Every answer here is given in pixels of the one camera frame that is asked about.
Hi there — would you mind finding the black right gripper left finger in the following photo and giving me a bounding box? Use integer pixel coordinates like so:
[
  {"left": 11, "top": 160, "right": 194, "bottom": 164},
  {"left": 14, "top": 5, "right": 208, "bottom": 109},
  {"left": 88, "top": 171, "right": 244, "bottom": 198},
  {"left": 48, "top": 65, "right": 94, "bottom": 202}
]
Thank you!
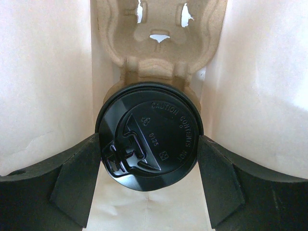
[{"left": 0, "top": 133, "right": 101, "bottom": 231}]

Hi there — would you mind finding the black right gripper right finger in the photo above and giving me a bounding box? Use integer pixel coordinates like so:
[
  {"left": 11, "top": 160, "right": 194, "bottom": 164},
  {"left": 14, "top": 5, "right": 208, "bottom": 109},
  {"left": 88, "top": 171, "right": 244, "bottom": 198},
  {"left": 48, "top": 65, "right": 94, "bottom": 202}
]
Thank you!
[{"left": 197, "top": 136, "right": 308, "bottom": 231}]

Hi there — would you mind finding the brown pulp cup carrier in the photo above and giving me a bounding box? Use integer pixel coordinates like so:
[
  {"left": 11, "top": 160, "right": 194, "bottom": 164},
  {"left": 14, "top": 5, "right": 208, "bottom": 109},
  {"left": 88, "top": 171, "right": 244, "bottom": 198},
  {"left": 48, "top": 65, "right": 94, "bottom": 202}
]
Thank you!
[{"left": 96, "top": 0, "right": 227, "bottom": 107}]

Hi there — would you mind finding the black plastic cup lid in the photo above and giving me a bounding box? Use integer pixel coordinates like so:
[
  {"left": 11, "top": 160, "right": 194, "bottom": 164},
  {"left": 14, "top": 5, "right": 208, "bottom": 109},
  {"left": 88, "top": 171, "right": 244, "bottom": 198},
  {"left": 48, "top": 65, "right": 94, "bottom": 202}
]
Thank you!
[{"left": 95, "top": 82, "right": 204, "bottom": 192}]

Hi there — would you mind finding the brown paper bag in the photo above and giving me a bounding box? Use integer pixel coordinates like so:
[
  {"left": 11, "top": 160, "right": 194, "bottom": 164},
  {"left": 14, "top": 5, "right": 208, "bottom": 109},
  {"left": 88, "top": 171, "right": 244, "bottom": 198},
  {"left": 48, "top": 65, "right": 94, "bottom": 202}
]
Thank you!
[{"left": 0, "top": 0, "right": 308, "bottom": 231}]

